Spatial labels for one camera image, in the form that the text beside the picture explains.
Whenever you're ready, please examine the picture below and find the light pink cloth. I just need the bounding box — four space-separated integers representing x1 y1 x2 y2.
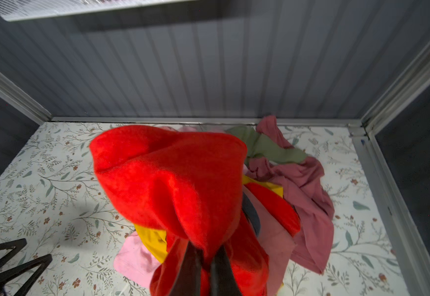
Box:
113 231 161 289

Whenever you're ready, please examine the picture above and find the olive green cloth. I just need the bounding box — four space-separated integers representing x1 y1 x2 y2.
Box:
225 126 307 165

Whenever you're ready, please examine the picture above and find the dusty rose shirt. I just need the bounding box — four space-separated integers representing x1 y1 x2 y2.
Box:
242 186 295 296

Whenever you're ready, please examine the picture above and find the mauve purple cloth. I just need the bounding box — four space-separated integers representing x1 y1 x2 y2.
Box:
246 115 334 275

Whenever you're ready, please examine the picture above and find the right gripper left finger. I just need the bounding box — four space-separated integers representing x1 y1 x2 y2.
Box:
169 242 203 296

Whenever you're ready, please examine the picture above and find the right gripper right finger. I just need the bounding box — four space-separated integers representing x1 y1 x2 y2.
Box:
210 245 241 296

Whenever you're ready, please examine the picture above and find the floral table mat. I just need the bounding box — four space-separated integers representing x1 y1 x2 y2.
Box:
0 123 409 296

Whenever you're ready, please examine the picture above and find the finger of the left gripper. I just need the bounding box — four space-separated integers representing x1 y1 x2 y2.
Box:
0 239 27 265
0 254 52 296

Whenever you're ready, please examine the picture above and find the yellow cloth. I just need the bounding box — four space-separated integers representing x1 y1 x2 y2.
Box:
134 175 284 263

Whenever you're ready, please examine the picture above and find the red fleece cloth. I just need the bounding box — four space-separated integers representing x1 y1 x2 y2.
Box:
90 125 301 296

